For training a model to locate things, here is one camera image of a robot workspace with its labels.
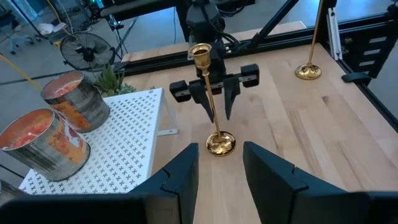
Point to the scented candle tin orange label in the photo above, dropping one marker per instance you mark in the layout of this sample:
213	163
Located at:
46	149
81	105

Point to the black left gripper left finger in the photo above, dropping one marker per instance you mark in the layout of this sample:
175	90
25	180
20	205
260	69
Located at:
177	193

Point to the potted succulent plant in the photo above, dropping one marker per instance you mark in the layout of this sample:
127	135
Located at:
109	84

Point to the brass candlestick holder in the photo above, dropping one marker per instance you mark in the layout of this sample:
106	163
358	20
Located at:
220	144
308	72

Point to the black floor fan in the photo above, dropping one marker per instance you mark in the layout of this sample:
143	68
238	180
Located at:
87	51

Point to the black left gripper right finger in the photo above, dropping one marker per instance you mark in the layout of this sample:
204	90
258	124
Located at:
280	193

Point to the silver aluminium extrusion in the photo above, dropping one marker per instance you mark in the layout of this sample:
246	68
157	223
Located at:
334	34

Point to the grey office chair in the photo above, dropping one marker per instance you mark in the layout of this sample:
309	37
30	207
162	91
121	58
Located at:
15	39

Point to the black table clamp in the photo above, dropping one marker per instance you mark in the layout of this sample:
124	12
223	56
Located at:
356	77

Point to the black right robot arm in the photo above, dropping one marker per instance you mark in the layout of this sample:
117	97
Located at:
202	18

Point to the black aluminium table frame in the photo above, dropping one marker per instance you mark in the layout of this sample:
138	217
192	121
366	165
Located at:
280	39

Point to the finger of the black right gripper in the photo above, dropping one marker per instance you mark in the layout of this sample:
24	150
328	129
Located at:
200	95
231	93

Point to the white perforated metal shelf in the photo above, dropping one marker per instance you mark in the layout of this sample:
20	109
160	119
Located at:
124	140

